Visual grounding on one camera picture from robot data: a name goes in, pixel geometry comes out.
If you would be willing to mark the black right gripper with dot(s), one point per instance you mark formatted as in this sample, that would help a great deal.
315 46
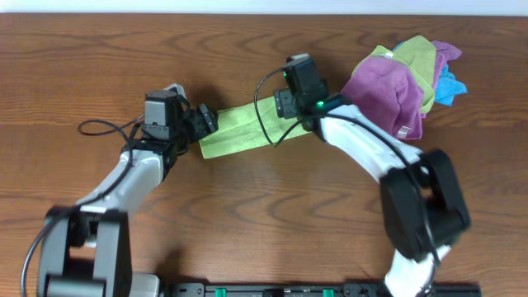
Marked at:
283 103

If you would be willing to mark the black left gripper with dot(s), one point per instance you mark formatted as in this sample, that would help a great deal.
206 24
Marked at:
205 120

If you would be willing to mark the light green microfiber cloth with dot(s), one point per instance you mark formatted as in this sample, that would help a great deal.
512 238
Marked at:
239 129

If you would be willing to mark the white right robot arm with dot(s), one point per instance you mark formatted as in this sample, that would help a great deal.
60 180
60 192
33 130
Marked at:
424 211

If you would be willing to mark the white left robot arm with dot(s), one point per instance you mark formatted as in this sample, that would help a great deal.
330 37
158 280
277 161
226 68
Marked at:
85 248

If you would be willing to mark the purple microfiber cloth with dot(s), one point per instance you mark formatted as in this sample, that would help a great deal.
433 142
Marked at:
373 90

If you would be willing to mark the green cloth in pile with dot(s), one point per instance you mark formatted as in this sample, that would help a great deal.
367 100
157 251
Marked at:
419 55

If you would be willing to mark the blue microfiber cloth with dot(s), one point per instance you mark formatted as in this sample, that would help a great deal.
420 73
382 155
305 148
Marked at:
409 95

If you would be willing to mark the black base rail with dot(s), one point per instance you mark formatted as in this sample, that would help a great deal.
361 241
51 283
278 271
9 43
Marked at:
350 289

